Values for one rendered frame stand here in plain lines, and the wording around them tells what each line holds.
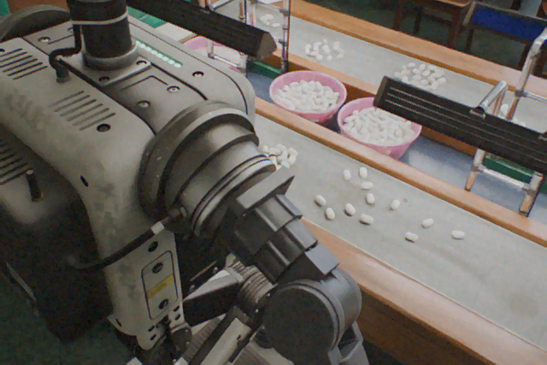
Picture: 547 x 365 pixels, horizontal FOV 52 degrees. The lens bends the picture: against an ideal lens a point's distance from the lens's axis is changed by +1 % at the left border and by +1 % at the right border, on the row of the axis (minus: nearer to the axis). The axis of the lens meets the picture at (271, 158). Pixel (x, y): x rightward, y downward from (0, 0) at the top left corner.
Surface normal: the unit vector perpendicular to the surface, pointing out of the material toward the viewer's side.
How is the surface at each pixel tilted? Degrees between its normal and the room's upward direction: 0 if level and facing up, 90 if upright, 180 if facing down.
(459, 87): 0
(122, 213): 90
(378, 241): 0
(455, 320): 0
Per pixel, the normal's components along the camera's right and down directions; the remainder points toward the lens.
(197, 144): -0.24, -0.54
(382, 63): 0.02, -0.77
